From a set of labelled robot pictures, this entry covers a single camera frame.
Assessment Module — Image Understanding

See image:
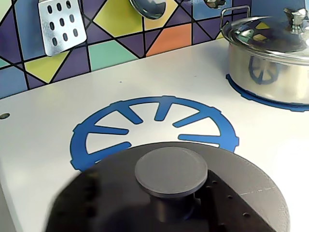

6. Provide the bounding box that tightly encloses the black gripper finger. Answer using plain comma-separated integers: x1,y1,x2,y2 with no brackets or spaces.
194,169,279,232
45,169,136,232

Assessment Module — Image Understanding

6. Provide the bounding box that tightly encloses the dark gray lid with knob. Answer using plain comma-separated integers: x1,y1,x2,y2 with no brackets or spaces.
45,141,291,232

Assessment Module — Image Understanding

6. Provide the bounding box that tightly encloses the stainless steel pot lid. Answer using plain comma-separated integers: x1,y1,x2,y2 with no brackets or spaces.
222,7,309,66

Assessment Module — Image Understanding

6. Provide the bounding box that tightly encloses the blue burner print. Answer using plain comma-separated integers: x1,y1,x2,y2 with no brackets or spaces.
69,95,240,172

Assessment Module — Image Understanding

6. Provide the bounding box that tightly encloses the perforated metal spatula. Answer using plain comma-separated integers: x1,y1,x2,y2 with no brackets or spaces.
37,0,87,57

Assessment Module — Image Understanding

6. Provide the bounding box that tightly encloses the hanging metal utensil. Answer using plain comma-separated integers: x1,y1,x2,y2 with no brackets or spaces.
204,0,228,10

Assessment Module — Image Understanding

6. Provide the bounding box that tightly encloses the metal ladle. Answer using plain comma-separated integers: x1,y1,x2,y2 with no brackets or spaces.
129,0,167,20

